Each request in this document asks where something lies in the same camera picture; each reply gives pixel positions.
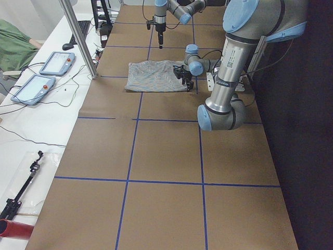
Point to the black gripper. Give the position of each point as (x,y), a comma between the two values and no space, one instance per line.
(159,29)
(186,76)

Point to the striped polo shirt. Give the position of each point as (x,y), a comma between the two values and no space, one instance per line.
(154,76)

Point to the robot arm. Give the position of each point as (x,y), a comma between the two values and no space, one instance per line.
(182,13)
(244,23)

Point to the black computer mouse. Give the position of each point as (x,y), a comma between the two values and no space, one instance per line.
(67,46)

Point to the upper teach pendant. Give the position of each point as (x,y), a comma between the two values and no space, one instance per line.
(58,64)

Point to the teach pendant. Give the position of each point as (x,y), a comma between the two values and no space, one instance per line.
(58,64)
(33,90)

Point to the lower teach pendant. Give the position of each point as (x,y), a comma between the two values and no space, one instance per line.
(33,90)

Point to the person in green shirt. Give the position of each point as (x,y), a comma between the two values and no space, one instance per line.
(17,49)

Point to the red fire extinguisher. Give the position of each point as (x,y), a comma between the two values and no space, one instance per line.
(15,230)

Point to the aluminium frame post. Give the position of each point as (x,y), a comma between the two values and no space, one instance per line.
(76,30)

